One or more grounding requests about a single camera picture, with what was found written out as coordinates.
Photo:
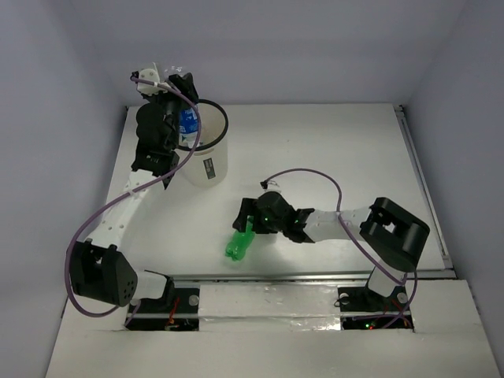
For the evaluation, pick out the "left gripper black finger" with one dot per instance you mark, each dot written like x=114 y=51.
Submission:
x=177 y=83
x=189 y=88

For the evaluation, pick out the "aluminium rail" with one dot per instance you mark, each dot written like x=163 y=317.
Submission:
x=429 y=274
x=400 y=113

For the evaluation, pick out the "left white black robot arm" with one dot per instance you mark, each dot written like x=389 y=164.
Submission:
x=96 y=264

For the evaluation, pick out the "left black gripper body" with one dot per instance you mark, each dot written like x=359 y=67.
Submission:
x=183 y=87

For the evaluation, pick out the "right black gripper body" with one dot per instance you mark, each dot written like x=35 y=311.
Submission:
x=263 y=224

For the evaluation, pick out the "aluminium rail right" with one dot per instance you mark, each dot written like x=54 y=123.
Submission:
x=400 y=113

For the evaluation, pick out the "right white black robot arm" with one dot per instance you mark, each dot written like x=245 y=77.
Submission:
x=391 y=237

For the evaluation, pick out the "green plastic bottle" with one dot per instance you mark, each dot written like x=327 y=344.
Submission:
x=238 y=245

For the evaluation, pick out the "aluminium rail front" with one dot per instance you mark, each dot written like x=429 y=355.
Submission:
x=429 y=274

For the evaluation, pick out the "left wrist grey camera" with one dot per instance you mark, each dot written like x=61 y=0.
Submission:
x=147 y=80

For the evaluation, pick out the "clear bottle dark blue label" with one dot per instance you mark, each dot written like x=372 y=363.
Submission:
x=188 y=127

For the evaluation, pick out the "white bin with black rim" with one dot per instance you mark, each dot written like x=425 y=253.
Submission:
x=208 y=166

